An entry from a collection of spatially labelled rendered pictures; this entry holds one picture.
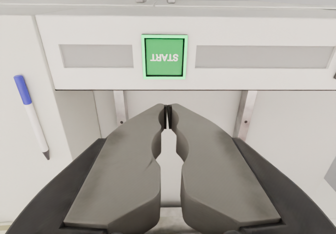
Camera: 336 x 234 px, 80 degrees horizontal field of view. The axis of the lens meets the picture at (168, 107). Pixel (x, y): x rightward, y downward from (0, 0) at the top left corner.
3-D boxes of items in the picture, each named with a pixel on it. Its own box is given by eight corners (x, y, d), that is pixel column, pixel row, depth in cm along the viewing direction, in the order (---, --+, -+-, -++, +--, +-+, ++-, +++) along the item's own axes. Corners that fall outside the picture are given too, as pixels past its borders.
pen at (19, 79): (50, 161, 32) (19, 77, 25) (43, 161, 32) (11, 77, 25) (53, 157, 33) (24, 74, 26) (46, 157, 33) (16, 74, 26)
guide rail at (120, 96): (138, 217, 65) (137, 227, 62) (131, 217, 65) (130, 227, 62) (123, 64, 40) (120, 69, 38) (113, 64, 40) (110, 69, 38)
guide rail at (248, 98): (222, 216, 65) (224, 225, 63) (215, 216, 65) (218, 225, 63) (256, 64, 41) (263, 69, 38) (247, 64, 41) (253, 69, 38)
